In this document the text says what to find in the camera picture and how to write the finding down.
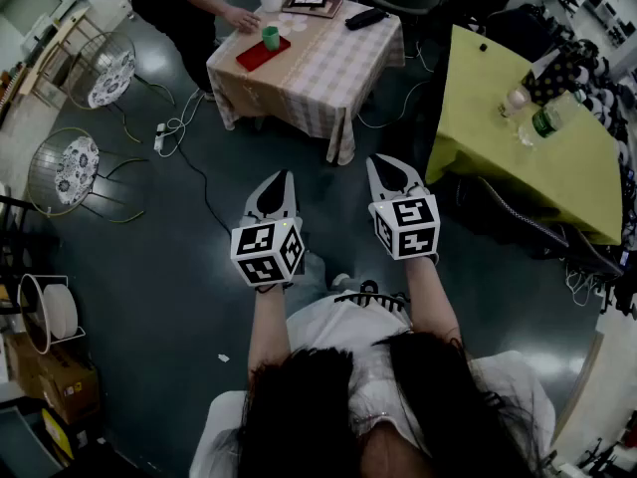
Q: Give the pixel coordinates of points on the red tray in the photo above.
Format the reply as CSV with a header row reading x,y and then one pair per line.
x,y
254,58

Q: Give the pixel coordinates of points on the white flower-shaped mat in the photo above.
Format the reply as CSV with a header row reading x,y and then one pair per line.
x,y
293,24

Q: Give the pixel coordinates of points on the green cup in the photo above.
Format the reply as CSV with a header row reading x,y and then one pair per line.
x,y
271,38

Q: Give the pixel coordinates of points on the black office chair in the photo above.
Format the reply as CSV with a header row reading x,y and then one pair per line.
x,y
520,33

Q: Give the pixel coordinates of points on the yellow-green table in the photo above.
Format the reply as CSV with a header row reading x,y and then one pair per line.
x,y
562,177

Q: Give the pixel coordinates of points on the dark dotted box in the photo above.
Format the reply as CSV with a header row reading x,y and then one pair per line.
x,y
547,77

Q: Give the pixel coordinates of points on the person's jeans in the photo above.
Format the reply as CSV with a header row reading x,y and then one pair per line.
x,y
308,282

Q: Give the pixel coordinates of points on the clear bottle with green label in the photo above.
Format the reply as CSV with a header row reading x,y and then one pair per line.
x,y
547,120

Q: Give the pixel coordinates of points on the floral seat cushion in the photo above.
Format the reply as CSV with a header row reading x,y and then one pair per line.
x,y
76,169
112,80

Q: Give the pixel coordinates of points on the small clear bottle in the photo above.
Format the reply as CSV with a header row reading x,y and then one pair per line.
x,y
513,101

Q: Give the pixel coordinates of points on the black case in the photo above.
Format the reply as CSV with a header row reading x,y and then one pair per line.
x,y
365,19

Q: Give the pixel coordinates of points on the white power strip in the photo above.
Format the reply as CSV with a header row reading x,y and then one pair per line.
x,y
159,137

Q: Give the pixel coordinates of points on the white paper scrap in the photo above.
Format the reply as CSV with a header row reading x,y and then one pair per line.
x,y
224,358

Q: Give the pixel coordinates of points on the black picture frame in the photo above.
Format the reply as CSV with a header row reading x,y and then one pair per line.
x,y
308,0

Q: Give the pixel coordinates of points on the person's white shoe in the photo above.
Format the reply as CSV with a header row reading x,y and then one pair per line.
x,y
341,280

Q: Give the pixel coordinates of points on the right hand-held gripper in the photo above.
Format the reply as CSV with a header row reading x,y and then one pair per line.
x,y
410,232

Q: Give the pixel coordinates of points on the cardboard box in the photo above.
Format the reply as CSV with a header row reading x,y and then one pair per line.
x,y
55,381

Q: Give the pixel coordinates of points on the table with checkered cloth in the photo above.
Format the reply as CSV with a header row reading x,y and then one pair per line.
x,y
323,77

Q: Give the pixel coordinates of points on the black mesh chair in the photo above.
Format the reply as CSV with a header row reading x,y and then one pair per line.
x,y
522,222

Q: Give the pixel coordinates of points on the person's white shirt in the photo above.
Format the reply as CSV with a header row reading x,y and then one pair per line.
x,y
343,336

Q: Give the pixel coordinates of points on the person's right forearm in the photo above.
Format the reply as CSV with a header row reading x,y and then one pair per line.
x,y
430,297

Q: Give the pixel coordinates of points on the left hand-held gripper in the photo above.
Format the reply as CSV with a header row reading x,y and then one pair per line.
x,y
259,254

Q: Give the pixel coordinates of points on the yellow box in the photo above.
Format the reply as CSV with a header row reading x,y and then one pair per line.
x,y
57,433

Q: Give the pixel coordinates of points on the white round disc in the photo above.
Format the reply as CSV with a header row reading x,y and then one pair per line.
x,y
60,311

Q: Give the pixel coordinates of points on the person's left forearm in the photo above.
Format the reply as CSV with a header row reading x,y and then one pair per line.
x,y
269,326

